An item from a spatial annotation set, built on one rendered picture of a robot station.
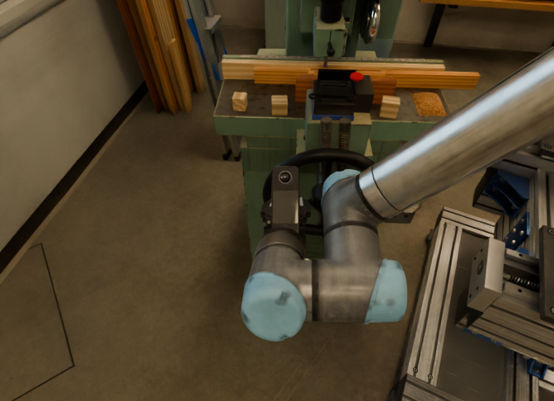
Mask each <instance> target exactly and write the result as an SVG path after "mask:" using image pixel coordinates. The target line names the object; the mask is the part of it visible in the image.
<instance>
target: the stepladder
mask: <svg viewBox="0 0 554 401"><path fill-rule="evenodd" d="M183 3H184V6H185V12H186V15H187V18H188V19H187V20H186V22H187V24H188V26H189V28H190V30H191V34H192V36H193V40H194V43H195V48H196V52H197V55H198V59H199V62H200V67H201V71H202V74H203V77H204V82H205V86H206V89H207V93H208V95H209V101H210V105H211V107H212V111H213V113H214V111H215V107H216V105H217V99H216V96H217V98H218V97H219V93H220V91H221V87H222V85H223V80H224V78H223V69H222V63H220V62H219V58H218V52H217V49H216V44H215V41H216V43H217V46H218V51H219V54H220V57H221V60H223V55H224V54H228V53H227V51H226V49H225V45H224V42H223V36H222V32H221V30H220V26H219V24H220V22H221V21H222V17H221V16H220V15H217V13H216V10H215V7H214V1H213V0H183ZM214 39H215V41H214ZM214 90H215V92H214ZM215 93H216V96H215ZM219 138H220V141H221V145H222V148H223V160H228V158H229V157H230V155H231V154H232V151H233V154H234V159H235V161H236V162H239V161H240V159H241V150H240V144H239V141H238V138H237V135H229V136H228V138H229V140H230V143H231V146H232V150H231V149H229V148H228V142H227V139H226V135H220V136H219Z"/></svg>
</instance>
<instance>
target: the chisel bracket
mask: <svg viewBox="0 0 554 401"><path fill-rule="evenodd" d="M320 10H321V7H315V9H314V20H313V31H312V34H313V54H314V57H327V58H341V57H342V54H343V49H344V48H345V44H344V43H345V37H346V29H345V22H344V17H343V12H342V13H341V19H340V21H337V22H325V21H322V20H321V19H320ZM328 42H331V45H332V48H334V49H335V51H336V52H335V54H334V55H333V56H331V57H330V56H328V55H327V54H326V51H327V49H328V46H327V43H328Z"/></svg>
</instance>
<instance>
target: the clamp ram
mask: <svg viewBox="0 0 554 401"><path fill-rule="evenodd" d="M354 72H356V70H345V69H318V73H317V79H318V80H337V81H351V80H352V79H350V74H351V73H354Z"/></svg>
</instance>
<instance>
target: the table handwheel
mask: <svg viewBox="0 0 554 401"><path fill-rule="evenodd" d="M322 162H325V168H324V174H323V175H322V174H320V172H319V163H322ZM333 162H335V163H345V164H349V165H351V166H354V167H357V168H359V169H361V170H363V171H364V170H365V169H367V168H368V167H370V166H372V165H373V164H375V162H374V161H373V160H371V159H370V158H367V157H365V156H364V155H362V154H360V153H356V152H353V151H349V150H346V149H332V148H326V149H312V150H308V151H304V152H301V153H297V154H295V155H293V156H291V157H289V158H287V159H285V160H284V161H283V162H281V163H280V164H278V165H277V166H295V167H297V168H299V167H302V166H305V165H308V164H311V163H316V172H317V184H316V185H315V186H314V187H313V189H312V198H310V199H308V200H306V201H308V202H309V203H310V204H311V206H313V208H314V209H315V210H318V211H321V212H322V205H321V203H322V188H323V185H324V182H325V180H326V179H327V178H328V177H329V176H330V175H331V170H332V164H333ZM277 166H276V167H277ZM271 183H272V171H271V172H270V174H269V175H268V177H267V178H266V180H265V184H264V186H263V192H262V196H263V201H264V204H265V203H266V202H267V201H269V200H270V199H271ZM304 226H305V234H308V235H314V236H323V225H315V224H305V225H304Z"/></svg>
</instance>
